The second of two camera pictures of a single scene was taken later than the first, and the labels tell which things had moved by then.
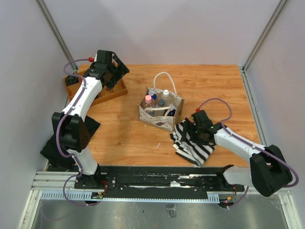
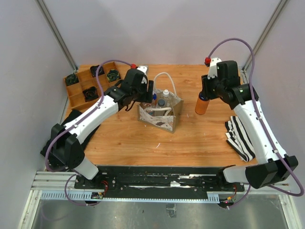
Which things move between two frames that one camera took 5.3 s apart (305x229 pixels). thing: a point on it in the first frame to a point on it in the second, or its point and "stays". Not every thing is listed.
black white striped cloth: x=191 y=151 to x=238 y=139
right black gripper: x=192 y=127 to x=206 y=81
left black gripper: x=121 y=71 to x=147 y=96
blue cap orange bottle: x=154 y=96 to x=202 y=104
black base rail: x=172 y=181 stays
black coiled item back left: x=70 y=80 stays
